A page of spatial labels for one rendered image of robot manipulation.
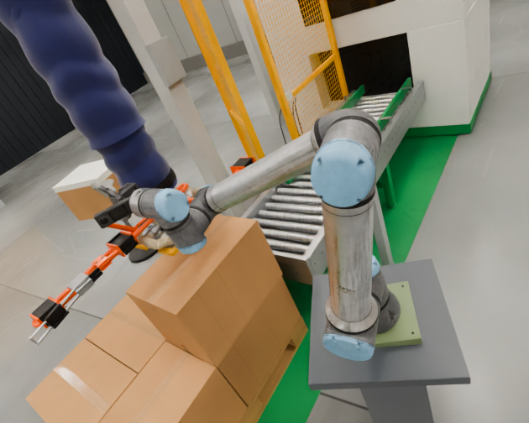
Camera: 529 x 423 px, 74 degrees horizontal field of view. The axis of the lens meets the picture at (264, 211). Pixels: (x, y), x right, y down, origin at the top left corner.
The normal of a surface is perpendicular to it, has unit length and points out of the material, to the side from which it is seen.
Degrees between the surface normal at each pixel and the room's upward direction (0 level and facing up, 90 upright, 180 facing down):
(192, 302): 90
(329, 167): 85
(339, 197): 85
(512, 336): 0
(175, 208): 85
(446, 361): 0
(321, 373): 0
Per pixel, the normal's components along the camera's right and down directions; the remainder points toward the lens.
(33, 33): -0.04, 0.46
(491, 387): -0.35, -0.77
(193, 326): 0.77, 0.09
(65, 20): 0.78, -0.17
